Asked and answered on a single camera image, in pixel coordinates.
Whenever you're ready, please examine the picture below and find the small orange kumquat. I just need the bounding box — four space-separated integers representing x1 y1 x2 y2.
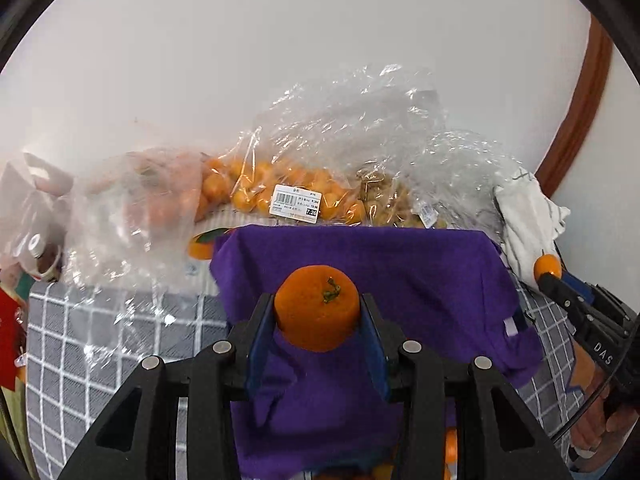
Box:
534 254 563 282

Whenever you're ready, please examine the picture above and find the mandarin with green stem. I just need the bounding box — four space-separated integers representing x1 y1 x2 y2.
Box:
273 266 360 353

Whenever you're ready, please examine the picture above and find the person's right hand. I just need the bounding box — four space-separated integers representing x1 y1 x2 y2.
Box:
570 342 639 471

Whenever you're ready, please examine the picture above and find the white crumpled cloth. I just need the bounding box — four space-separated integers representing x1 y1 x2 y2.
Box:
495 168 570 290

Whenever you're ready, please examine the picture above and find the grey checked tablecloth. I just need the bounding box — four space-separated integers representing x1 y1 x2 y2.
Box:
27 226 582 479

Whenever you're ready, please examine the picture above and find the purple towel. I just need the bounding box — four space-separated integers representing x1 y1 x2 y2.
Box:
210 226 542 479

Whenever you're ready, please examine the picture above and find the red packet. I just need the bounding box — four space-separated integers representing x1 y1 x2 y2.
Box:
0 286 27 391

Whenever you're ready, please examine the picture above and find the cloudy bag of oranges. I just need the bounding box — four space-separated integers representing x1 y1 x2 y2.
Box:
63 148 202 365

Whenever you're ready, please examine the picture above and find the clear bag of longans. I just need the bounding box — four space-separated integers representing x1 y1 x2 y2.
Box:
352 64 520 238

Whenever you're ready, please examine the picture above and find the clear bag of kumquats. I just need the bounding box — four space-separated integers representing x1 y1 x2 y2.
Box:
203 80 401 226

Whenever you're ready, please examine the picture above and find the brown wooden door frame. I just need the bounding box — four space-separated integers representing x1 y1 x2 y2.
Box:
535 15 613 198

